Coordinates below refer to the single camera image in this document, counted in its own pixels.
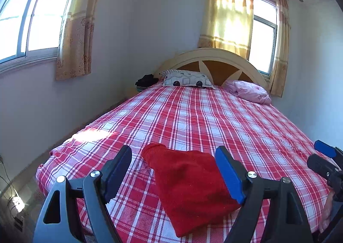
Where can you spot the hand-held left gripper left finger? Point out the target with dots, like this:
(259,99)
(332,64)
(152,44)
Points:
(118,173)

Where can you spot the cream wooden headboard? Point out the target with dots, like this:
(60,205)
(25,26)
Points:
(214,53)

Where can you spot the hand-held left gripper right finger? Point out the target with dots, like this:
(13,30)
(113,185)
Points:
(230,176)

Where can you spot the grey patterned pillow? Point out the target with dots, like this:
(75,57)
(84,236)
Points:
(185,79)

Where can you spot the narrow window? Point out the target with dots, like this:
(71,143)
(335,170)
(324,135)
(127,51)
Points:
(264,44)

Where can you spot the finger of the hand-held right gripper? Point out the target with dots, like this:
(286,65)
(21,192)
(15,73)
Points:
(325,149)
(320,165)

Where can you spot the pink pillow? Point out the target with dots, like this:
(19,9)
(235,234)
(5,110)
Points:
(249,90)

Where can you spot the red plaid bed sheet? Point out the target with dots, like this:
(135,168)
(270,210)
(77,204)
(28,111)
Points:
(201,119)

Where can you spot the dark cloth pile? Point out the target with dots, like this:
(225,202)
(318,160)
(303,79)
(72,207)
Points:
(146,80)

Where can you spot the sunlit yellow curtain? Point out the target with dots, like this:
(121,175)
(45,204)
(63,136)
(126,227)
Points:
(227,17)

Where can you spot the wide sliding window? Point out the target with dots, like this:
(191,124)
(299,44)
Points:
(40,17)

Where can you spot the long beige floral curtain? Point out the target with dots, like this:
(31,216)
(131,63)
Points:
(77,44)

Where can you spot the red knit sweater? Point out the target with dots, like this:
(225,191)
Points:
(193,194)

